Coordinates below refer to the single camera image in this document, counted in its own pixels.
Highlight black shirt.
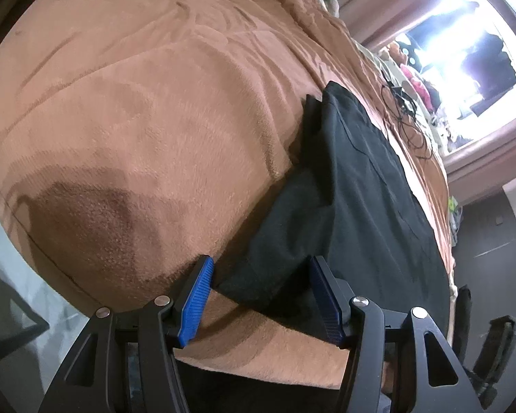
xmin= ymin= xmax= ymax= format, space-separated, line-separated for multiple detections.
xmin=217 ymin=82 xmax=449 ymax=339

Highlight folded black clothes stack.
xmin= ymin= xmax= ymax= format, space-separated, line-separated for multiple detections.
xmin=453 ymin=285 xmax=473 ymax=359

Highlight pink right curtain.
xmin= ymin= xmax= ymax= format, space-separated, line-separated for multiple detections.
xmin=443 ymin=118 xmax=516 ymax=205

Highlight brown blanket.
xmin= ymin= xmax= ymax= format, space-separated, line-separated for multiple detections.
xmin=0 ymin=0 xmax=452 ymax=388

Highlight plush toys on windowsill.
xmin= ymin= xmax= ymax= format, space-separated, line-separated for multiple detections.
xmin=377 ymin=40 xmax=462 ymax=151

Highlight hanging dark garments right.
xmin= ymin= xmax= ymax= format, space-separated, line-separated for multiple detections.
xmin=461 ymin=33 xmax=516 ymax=117

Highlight hanging dark garment left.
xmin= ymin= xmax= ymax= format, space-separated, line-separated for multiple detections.
xmin=400 ymin=14 xmax=450 ymax=72

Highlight black cable on bed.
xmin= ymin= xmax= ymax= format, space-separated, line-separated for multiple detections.
xmin=380 ymin=68 xmax=433 ymax=161

